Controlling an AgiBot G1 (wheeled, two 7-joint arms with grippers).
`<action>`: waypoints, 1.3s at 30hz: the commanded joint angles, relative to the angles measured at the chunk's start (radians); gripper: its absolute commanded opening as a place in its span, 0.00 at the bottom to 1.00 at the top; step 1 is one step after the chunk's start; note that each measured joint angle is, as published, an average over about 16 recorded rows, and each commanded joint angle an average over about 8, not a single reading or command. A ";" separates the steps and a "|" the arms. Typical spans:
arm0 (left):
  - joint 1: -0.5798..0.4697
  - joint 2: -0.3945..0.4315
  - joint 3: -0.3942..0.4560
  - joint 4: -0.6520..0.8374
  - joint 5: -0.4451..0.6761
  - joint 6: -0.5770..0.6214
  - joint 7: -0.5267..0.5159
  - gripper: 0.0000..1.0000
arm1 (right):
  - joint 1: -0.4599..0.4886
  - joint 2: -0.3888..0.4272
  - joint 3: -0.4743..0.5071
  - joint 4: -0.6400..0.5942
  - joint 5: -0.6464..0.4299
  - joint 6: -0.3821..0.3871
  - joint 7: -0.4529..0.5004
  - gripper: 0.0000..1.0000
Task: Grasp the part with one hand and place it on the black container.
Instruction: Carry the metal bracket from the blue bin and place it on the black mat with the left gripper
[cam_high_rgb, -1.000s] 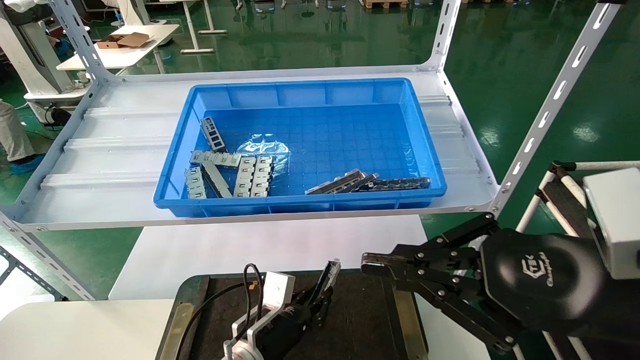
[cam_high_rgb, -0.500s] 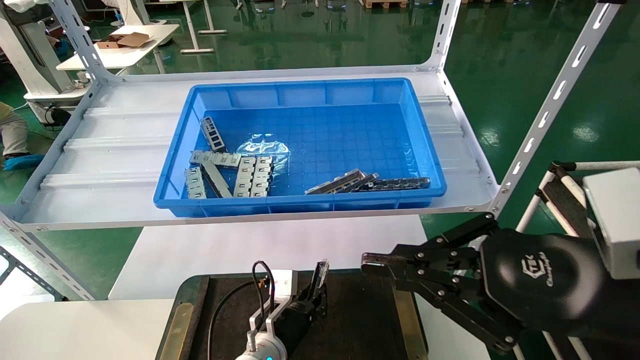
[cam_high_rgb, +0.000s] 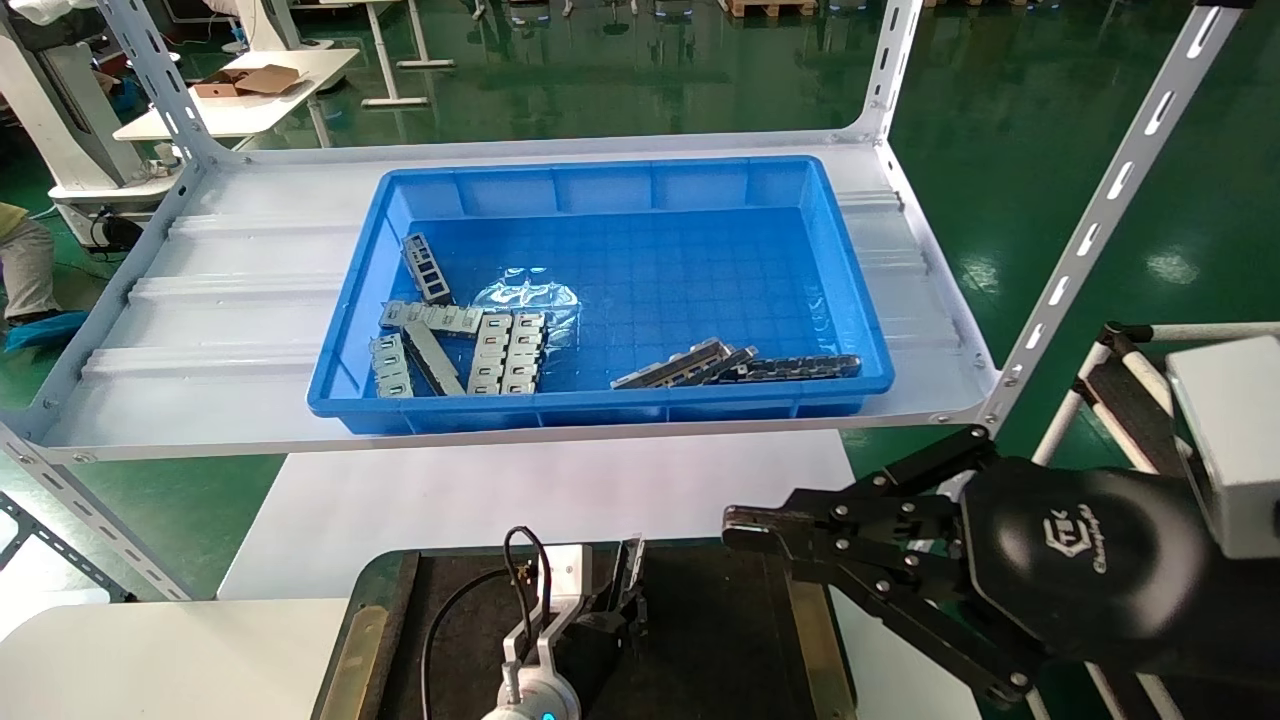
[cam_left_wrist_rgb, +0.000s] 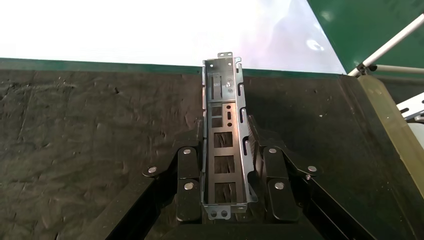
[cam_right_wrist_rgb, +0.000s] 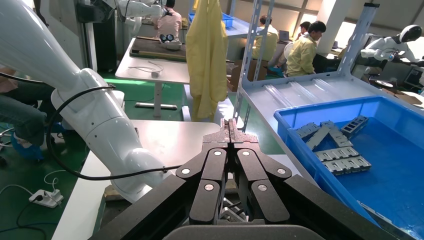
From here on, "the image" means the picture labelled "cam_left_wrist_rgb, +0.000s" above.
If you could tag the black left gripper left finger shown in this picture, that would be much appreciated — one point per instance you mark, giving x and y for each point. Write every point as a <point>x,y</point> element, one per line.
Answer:
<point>187,172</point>

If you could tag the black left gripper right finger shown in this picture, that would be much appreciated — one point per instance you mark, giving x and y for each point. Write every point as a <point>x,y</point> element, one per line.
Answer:
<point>275,172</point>

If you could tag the black container tray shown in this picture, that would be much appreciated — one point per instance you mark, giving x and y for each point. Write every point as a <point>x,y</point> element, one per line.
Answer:
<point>82,132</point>

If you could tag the long silver channel bracket part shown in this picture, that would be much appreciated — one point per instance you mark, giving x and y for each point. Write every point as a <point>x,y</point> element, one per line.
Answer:
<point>241,139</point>

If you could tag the white pipe trolley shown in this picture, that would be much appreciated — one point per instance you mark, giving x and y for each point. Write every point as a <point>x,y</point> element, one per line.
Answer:
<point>391,43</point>

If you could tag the white slotted metal shelf rack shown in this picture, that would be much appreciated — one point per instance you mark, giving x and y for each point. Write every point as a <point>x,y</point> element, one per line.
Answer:
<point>412,106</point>

